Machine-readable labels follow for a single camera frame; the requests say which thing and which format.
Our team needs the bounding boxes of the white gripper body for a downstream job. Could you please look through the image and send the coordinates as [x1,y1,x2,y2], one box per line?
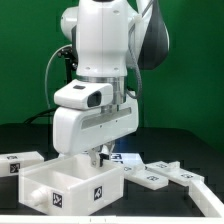
[53,97,138,155]

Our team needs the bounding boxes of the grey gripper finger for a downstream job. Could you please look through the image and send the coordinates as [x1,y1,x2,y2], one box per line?
[88,148,101,167]
[100,142,115,160]

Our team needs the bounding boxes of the white cabinet door panel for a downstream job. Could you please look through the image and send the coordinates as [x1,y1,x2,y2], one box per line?
[145,161,204,187]
[124,165,169,190]

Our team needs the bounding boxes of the white cabinet body box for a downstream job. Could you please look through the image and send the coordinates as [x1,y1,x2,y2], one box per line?
[19,154,124,216]

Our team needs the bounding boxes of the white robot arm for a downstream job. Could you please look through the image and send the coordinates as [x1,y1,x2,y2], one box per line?
[53,0,169,167]

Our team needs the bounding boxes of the white cabinet top block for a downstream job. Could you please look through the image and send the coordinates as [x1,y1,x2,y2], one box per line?
[0,151,44,177]

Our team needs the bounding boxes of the white marker sheet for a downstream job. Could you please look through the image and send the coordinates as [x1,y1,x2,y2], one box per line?
[57,151,144,167]

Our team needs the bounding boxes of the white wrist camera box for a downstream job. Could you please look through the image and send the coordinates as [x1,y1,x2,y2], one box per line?
[54,79,113,110]

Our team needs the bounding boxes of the black base cables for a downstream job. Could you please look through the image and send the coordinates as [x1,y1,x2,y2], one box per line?
[23,107,58,125]

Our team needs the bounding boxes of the grey camera cable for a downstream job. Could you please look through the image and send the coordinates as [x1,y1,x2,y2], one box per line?
[44,43,73,110]

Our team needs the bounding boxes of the black camera on stand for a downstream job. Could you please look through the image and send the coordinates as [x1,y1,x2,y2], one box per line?
[57,45,77,83]

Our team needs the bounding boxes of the white corner guide rail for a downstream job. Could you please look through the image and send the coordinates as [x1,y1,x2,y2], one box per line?
[189,180,224,218]

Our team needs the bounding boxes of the grey sleeved wrist cable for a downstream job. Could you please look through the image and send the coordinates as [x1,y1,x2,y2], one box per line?
[125,0,156,100]

